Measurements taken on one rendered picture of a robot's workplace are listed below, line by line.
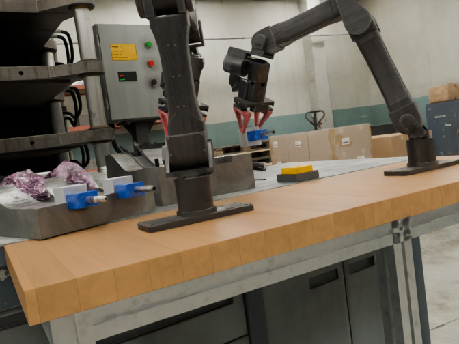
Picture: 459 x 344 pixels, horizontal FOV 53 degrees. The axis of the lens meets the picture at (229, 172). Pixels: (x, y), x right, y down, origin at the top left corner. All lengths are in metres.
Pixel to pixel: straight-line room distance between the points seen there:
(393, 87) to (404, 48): 8.54
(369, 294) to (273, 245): 0.86
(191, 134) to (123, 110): 1.19
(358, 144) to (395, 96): 4.08
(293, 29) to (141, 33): 0.95
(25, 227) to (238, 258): 0.43
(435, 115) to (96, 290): 8.16
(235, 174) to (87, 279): 0.66
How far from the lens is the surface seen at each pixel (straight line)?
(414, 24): 9.56
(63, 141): 1.80
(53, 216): 0.87
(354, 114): 10.09
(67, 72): 1.81
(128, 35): 2.02
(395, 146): 5.73
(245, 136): 1.31
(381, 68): 1.17
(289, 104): 9.19
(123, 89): 1.96
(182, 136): 0.78
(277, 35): 1.24
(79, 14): 1.85
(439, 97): 8.46
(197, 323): 1.12
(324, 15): 1.22
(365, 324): 1.49
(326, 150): 5.05
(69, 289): 0.55
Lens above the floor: 0.92
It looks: 4 degrees down
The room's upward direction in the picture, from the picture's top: 8 degrees counter-clockwise
